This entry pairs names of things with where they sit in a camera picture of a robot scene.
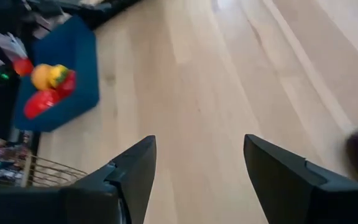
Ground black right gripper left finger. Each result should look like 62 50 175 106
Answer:
0 135 157 224

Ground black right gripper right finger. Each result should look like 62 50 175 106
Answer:
243 134 358 224

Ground small red tomato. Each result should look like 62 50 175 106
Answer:
12 57 34 78

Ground orange fruit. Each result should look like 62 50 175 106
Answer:
30 63 54 91

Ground large red round fruit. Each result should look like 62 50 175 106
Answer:
23 88 62 121

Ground yellow lemon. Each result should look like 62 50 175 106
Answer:
48 64 71 88

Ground blue plastic tray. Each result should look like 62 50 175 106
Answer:
12 15 101 133

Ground red fruit with green top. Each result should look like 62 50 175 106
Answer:
54 70 77 99

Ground gold wire basket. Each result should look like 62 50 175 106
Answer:
20 154 88 187

